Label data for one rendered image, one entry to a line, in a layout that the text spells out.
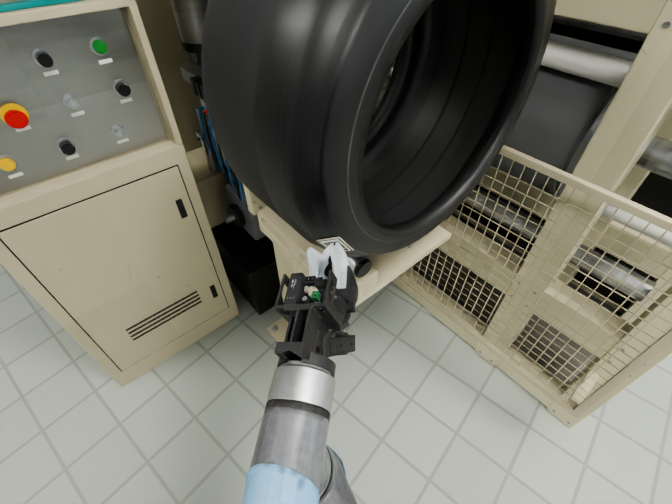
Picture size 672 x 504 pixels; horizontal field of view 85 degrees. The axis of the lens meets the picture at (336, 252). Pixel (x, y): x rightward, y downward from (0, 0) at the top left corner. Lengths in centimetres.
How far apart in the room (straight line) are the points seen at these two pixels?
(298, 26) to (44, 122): 84
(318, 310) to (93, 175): 87
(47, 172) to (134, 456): 102
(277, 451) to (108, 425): 139
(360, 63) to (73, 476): 162
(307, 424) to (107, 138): 98
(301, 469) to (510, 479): 125
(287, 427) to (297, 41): 40
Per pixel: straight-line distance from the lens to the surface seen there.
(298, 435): 42
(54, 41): 114
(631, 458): 185
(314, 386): 43
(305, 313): 46
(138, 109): 121
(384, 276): 87
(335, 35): 44
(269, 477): 42
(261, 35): 49
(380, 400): 158
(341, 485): 52
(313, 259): 54
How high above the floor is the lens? 146
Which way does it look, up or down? 46 degrees down
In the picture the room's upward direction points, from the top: straight up
